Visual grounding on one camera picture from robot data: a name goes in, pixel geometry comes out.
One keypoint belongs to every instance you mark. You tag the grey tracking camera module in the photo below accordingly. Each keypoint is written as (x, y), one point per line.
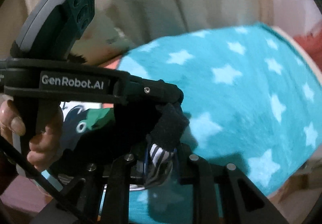
(52, 28)

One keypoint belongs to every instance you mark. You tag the beige butterfly print pillow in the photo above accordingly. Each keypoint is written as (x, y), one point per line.
(104, 39)

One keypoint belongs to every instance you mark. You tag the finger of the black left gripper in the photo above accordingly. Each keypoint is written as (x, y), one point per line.
(155, 91)

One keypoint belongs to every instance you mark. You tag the turquoise star fleece blanket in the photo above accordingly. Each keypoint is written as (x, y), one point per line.
(252, 95)

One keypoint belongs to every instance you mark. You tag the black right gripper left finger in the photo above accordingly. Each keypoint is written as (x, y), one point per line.
(100, 194)

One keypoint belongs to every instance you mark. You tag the person's left hand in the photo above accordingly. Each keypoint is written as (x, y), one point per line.
(45, 144)

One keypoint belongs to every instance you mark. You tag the navy striped child pants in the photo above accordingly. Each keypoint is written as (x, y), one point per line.
(150, 132)

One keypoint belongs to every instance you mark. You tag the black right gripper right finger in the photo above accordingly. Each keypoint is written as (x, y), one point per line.
(223, 194)

